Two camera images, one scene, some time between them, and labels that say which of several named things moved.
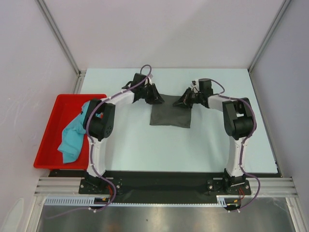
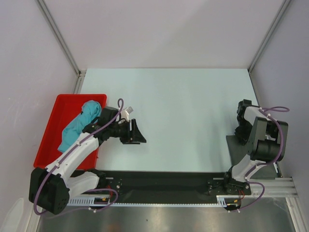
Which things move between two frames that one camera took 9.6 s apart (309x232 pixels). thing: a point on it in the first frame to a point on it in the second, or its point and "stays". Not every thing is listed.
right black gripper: (185, 100) to (241, 136)
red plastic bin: (66, 107) stays
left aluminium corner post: (63, 44) stays
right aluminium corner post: (274, 25) stays
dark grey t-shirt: (166, 113) to (237, 152)
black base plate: (165, 183) stays
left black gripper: (155, 98) to (132, 137)
